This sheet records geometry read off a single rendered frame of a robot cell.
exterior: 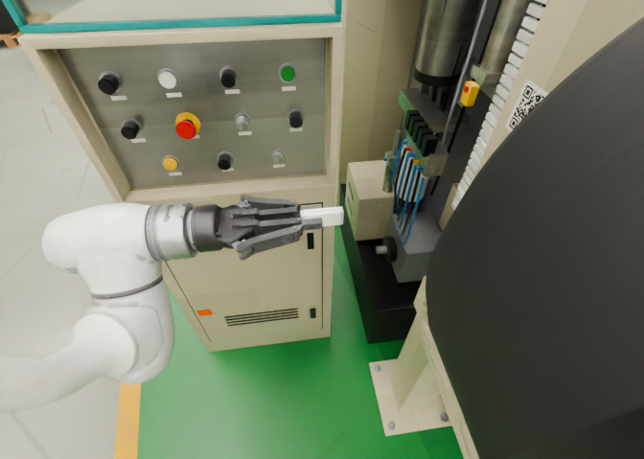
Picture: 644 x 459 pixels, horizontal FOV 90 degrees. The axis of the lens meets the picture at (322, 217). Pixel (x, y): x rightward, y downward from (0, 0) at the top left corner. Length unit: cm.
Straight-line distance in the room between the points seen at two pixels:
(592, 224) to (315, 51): 61
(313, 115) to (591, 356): 68
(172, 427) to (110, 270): 109
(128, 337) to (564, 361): 50
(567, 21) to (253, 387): 145
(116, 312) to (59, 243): 12
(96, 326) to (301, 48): 59
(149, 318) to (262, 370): 102
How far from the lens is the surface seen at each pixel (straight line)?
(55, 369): 52
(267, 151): 83
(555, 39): 54
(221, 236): 51
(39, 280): 228
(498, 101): 63
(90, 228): 56
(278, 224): 51
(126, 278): 56
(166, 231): 52
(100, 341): 56
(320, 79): 75
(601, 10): 50
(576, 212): 22
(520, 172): 25
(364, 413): 149
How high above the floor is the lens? 144
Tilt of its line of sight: 45 degrees down
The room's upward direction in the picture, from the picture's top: straight up
